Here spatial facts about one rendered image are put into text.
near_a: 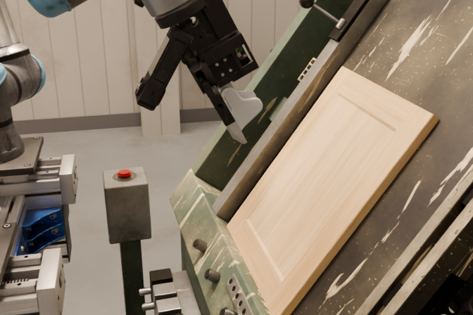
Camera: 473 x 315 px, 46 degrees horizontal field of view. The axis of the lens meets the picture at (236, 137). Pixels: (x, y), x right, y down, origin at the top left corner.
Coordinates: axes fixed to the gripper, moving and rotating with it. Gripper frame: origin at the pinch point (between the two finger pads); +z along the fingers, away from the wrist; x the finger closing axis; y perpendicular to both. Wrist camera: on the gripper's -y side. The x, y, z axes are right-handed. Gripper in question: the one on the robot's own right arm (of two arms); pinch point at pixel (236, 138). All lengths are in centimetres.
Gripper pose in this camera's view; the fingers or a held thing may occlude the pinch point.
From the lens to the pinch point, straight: 79.0
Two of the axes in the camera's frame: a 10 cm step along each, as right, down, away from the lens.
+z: 4.6, 7.9, 4.1
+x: -2.0, -3.5, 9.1
